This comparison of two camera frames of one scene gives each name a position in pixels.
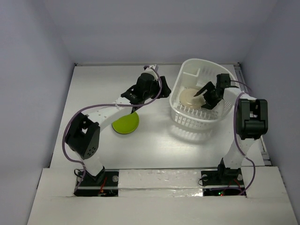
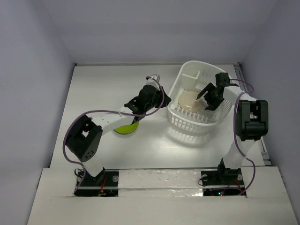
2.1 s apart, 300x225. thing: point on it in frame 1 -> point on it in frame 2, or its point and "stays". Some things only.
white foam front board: x=161 y=197 stays
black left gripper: x=165 y=91 -> x=166 y=101
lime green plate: x=127 y=124 stays
